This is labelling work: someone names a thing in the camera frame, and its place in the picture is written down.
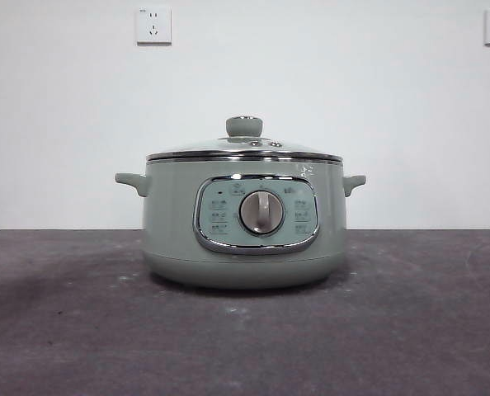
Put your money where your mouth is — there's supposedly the glass lid with green knob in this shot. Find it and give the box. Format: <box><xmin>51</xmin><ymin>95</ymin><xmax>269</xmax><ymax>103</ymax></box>
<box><xmin>145</xmin><ymin>115</ymin><xmax>342</xmax><ymax>163</ymax></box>

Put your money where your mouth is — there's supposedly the pale green electric cooking pot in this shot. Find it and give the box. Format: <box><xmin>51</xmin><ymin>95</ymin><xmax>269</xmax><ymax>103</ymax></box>
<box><xmin>113</xmin><ymin>160</ymin><xmax>367</xmax><ymax>290</ymax></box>

